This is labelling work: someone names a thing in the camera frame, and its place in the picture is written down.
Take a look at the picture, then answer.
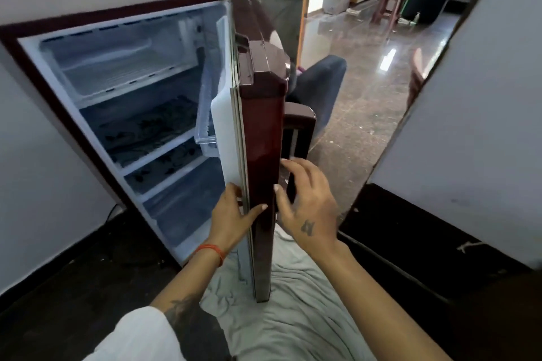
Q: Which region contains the clear plastic door bin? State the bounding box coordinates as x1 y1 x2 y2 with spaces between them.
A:
194 64 221 159

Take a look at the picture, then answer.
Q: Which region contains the person's right hand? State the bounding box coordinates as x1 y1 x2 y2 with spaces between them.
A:
273 156 348 262

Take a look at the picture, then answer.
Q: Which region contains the pink striped shirt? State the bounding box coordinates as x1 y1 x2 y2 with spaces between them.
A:
82 305 187 361

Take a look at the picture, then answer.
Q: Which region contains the person's left hand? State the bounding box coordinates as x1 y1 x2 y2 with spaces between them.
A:
205 182 269 256

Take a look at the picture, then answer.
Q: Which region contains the orange thread bracelet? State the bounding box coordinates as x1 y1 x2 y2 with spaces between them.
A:
194 243 225 267

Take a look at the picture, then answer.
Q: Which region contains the person's left forearm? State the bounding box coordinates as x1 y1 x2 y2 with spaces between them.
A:
150 248 225 332

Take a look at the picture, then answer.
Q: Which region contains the patterned glass shelf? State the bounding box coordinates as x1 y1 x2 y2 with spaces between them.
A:
80 94 200 168
125 148 209 196

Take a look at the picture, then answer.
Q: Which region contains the maroon plastic stool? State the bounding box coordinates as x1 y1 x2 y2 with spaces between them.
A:
371 0 407 28

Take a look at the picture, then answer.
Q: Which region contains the wooden door frame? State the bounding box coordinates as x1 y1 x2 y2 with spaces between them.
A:
296 0 317 68

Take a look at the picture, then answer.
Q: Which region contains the blue armchair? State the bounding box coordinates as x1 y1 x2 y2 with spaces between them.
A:
287 55 348 139

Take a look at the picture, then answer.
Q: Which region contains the person's right forearm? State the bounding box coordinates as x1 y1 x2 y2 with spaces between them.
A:
315 242 454 361

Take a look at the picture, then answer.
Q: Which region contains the grey storage box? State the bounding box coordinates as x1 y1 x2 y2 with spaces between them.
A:
321 0 353 15

